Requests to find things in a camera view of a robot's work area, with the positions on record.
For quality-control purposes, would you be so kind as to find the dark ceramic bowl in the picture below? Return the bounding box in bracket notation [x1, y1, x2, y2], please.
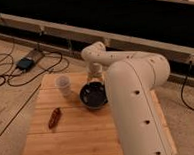
[79, 81, 108, 110]

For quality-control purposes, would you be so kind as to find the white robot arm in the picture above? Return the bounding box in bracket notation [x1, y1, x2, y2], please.
[81, 42, 174, 155]

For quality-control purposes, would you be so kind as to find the translucent plastic cup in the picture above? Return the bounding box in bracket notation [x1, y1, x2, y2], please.
[55, 75, 71, 96]

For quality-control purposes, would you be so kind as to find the brown oblong object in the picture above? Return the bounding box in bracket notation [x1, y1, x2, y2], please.
[49, 108, 61, 128]

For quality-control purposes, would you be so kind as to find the wooden board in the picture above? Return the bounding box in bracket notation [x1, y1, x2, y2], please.
[23, 73, 176, 155]

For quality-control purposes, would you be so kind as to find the blue power adapter box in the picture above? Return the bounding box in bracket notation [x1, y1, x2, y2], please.
[16, 58, 34, 71]

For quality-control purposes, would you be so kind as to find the black cable at right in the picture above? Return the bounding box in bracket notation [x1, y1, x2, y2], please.
[178, 60, 194, 151]

